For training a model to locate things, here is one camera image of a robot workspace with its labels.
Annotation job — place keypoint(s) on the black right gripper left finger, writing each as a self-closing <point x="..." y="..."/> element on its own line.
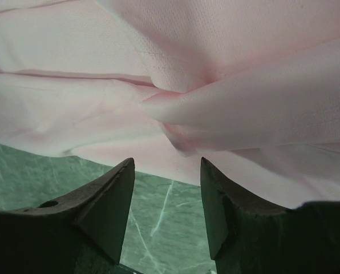
<point x="80" y="232"/>

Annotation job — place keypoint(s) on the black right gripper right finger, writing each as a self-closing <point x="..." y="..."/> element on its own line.
<point x="248" y="234"/>

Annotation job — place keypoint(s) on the pink t-shirt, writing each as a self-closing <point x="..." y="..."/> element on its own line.
<point x="253" y="86"/>

